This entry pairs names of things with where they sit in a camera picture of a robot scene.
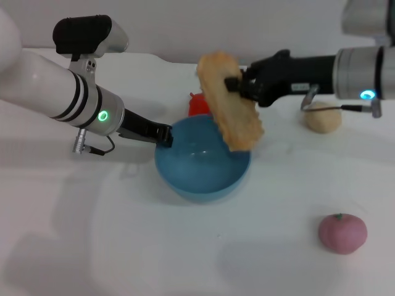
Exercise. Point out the blue bowl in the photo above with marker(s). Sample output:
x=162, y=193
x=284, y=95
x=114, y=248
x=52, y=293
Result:
x=200, y=175

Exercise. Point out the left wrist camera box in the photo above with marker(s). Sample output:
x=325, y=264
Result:
x=83, y=34

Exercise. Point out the pink peach toy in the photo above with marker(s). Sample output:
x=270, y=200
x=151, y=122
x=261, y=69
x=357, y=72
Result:
x=342, y=234

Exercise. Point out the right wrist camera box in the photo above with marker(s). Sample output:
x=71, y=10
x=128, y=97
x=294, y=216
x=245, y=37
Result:
x=367, y=15

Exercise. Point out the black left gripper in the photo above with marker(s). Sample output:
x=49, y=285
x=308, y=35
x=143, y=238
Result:
x=139, y=129

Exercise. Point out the red tomato toy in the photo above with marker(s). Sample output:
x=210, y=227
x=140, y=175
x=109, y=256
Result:
x=199, y=105

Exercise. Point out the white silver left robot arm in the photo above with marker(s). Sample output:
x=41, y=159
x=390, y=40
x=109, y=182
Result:
x=46, y=89

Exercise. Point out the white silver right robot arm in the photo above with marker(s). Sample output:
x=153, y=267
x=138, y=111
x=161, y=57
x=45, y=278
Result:
x=355, y=74

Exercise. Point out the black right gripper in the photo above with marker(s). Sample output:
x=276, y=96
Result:
x=293, y=75

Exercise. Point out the round beige bun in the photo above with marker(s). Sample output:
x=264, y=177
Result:
x=322, y=121

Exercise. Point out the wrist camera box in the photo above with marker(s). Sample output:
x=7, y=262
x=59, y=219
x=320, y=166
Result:
x=83, y=34
x=367, y=15

